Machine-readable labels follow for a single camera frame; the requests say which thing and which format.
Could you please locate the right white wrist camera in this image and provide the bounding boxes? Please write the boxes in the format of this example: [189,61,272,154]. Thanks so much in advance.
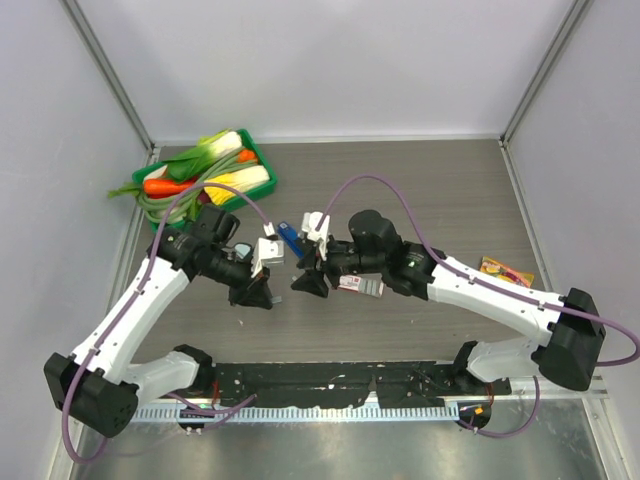
[301,211,330,260]

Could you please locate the green plastic tray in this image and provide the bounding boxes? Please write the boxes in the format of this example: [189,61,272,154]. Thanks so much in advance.
[123,129,278,228]

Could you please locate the green long beans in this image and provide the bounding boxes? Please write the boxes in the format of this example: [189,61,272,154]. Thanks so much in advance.
[132,155,251,224]

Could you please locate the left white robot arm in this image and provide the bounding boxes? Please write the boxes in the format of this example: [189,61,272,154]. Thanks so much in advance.
[44,205,283,438]

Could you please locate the light blue white stapler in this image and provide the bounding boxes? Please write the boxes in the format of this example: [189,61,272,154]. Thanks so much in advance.
[233,242,254,263]

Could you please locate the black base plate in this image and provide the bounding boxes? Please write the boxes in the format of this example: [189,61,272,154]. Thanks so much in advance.
[210,361,512,409]

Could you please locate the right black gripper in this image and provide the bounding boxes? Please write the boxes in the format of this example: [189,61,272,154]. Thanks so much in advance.
[292,232,386,298]

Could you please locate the blue black stapler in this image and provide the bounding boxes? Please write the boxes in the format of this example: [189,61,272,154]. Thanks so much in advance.
[277,221,305,259]

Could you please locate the orange candy bag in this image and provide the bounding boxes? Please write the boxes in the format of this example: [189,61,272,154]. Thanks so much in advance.
[480,256,535,288]

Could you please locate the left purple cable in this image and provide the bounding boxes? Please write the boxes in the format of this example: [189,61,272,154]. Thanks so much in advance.
[61,182,279,464]

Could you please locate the yellow white napa cabbage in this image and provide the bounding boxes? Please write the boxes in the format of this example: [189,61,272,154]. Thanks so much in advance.
[204,165,270,205]

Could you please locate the red white staple box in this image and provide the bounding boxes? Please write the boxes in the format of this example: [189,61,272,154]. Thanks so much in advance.
[337,275,384,298]

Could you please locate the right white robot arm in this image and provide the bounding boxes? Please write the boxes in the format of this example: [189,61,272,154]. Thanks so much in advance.
[291,210,606,395]

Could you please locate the white slotted cable duct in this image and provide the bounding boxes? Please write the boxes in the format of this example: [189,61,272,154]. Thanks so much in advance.
[132,402,459,424]

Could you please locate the purple cable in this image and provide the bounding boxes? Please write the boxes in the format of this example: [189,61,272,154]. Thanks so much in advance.
[61,182,279,464]
[319,174,640,438]

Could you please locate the small orange carrot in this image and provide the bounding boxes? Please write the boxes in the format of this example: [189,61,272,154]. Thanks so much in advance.
[237,149,257,163]

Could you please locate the white green bok choy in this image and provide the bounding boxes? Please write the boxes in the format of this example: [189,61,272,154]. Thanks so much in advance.
[164,130,243,183]

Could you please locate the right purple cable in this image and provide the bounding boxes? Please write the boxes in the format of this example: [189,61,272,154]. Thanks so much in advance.
[319,174,640,438]

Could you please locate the large orange carrot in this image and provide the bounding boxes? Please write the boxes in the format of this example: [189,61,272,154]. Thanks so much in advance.
[143,178,195,198]

